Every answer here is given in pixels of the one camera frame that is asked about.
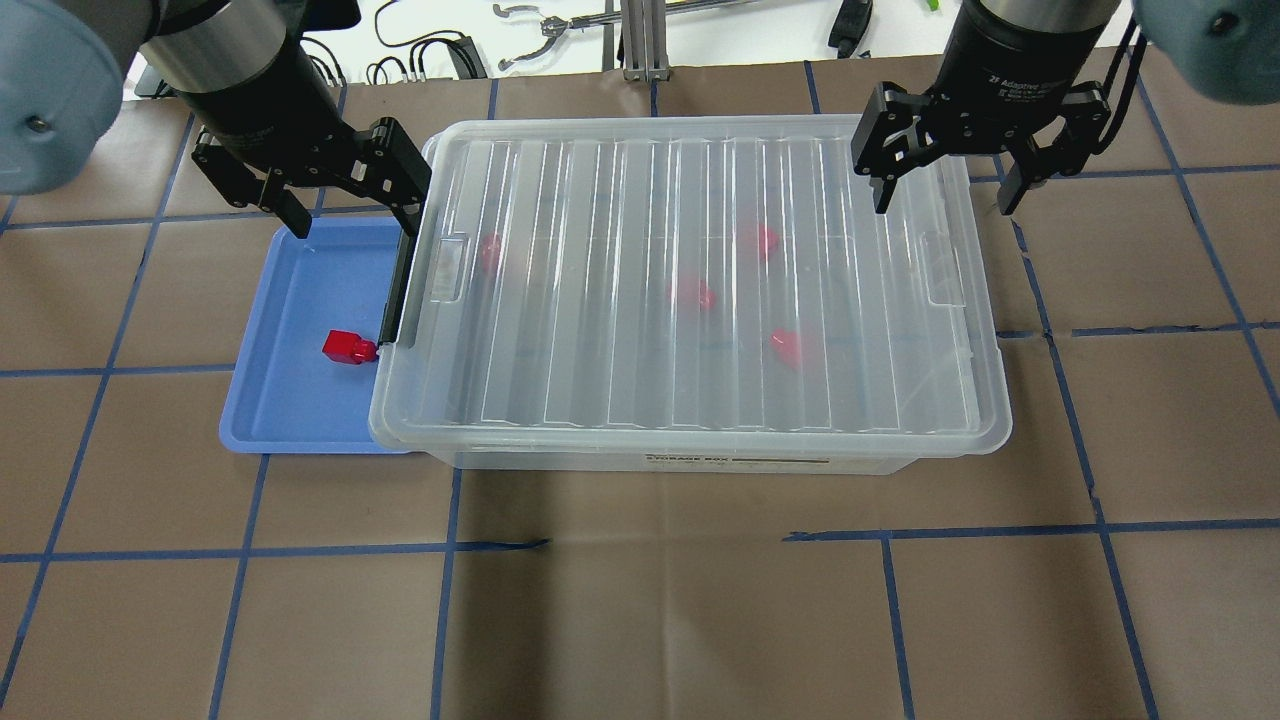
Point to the aluminium frame post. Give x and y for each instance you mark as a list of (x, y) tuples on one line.
[(643, 31)]

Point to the black power adapter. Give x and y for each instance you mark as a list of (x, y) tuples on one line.
[(467, 60)]

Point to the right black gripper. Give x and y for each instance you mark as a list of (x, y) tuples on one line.
[(1010, 55)]

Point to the red block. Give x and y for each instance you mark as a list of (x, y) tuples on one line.
[(761, 242), (349, 348), (490, 254), (692, 294), (792, 348)]

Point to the metal reacher grabber tool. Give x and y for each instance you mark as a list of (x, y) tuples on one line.
[(699, 34)]

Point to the black box latch handle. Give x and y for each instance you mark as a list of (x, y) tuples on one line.
[(393, 307)]

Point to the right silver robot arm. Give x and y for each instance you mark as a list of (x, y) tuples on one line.
[(1225, 50)]

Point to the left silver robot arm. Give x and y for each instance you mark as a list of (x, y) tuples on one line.
[(63, 66)]

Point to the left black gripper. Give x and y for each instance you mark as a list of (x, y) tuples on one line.
[(262, 102)]

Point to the clear plastic box lid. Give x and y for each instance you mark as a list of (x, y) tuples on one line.
[(576, 346)]

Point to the clear plastic storage box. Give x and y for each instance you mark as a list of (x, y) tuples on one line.
[(506, 459)]

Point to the blue plastic tray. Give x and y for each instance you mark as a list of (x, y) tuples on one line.
[(286, 396)]

